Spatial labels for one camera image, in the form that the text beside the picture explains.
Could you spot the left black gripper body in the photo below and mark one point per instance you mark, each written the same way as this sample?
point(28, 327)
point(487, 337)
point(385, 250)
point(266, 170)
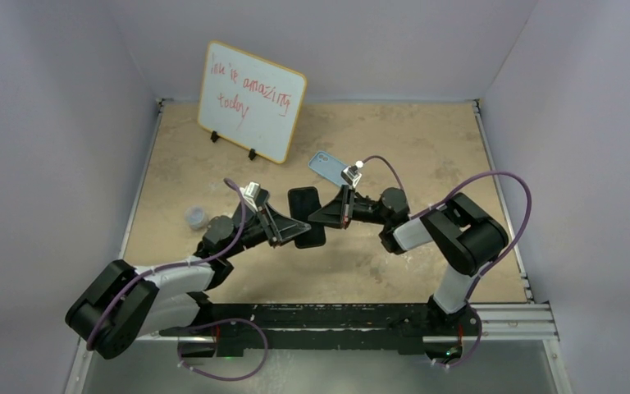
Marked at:
point(254, 233)

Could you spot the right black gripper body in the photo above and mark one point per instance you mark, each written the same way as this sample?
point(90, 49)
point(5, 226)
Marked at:
point(365, 210)

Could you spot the black phone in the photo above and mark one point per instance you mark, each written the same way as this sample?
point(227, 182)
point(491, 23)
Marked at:
point(302, 202)

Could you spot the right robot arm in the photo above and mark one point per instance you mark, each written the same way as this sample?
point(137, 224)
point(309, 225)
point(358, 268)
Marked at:
point(467, 236)

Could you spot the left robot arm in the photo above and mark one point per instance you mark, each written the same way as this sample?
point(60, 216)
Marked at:
point(125, 302)

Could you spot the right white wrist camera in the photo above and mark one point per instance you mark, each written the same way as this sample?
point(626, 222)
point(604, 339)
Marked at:
point(352, 174)

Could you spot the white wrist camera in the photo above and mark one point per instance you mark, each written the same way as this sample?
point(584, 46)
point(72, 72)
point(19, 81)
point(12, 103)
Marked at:
point(352, 174)
point(255, 196)

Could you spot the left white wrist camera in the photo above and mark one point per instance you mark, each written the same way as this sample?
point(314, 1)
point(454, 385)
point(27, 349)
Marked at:
point(255, 196)

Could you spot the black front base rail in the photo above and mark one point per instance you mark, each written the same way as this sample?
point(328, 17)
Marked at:
point(407, 329)

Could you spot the white board with orange frame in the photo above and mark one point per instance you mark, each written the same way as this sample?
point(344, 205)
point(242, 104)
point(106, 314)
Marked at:
point(250, 101)

